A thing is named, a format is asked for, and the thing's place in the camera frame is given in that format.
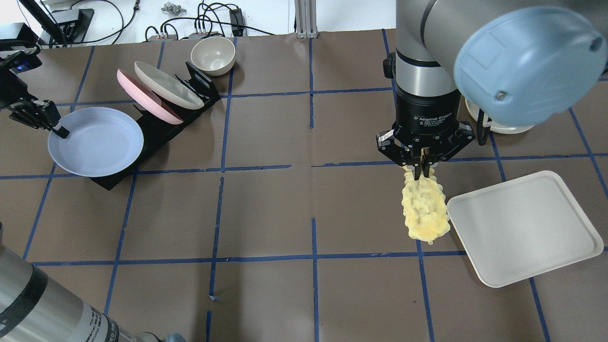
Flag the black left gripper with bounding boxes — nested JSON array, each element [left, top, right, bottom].
[[0, 68, 70, 139]]

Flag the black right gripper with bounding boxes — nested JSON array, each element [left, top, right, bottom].
[[376, 87, 475, 181]]

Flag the light blue round plate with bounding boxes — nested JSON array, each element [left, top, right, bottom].
[[47, 107, 144, 177]]

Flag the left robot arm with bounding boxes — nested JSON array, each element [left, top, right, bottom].
[[0, 39, 158, 342]]

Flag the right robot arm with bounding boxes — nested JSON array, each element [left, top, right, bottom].
[[376, 0, 607, 179]]

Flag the cream plate with lemon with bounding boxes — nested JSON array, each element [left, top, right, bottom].
[[465, 98, 534, 134]]

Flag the pink round plate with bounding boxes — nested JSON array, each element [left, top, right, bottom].
[[116, 68, 184, 125]]

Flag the cream round plate in rack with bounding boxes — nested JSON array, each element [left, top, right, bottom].
[[134, 61, 204, 110]]

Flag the black dish rack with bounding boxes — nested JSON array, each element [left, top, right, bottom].
[[89, 61, 221, 191]]

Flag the white rectangular tray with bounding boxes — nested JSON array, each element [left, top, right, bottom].
[[447, 171, 604, 288]]

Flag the cream bowl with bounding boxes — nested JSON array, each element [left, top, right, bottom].
[[190, 36, 236, 76]]

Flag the black power adapter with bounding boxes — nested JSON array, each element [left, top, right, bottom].
[[229, 8, 246, 37]]

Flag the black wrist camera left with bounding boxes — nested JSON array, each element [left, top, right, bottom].
[[0, 46, 43, 74]]

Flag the aluminium frame post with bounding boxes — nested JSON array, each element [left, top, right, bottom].
[[294, 0, 318, 39]]

